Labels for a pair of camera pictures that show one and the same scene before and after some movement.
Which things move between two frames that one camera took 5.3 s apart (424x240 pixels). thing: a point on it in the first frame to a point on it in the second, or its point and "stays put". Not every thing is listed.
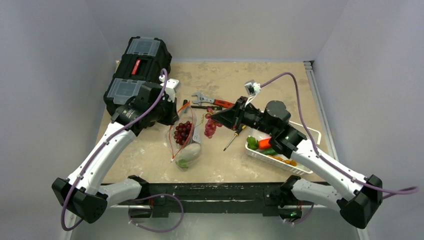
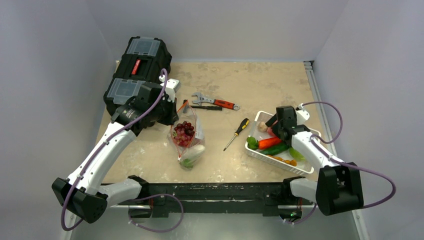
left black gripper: [173, 116] stays put
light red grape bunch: [211, 125] to [181, 139]
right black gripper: [238, 110] to [276, 124]
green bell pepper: [252, 143] stays put
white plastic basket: [312, 134] stays put
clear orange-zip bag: [185, 148] stays put
